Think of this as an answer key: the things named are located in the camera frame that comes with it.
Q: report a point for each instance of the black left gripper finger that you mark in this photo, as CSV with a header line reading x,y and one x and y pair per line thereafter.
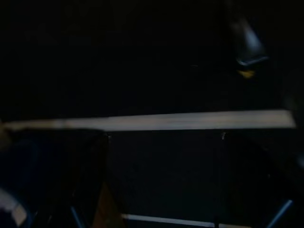
x,y
249,40

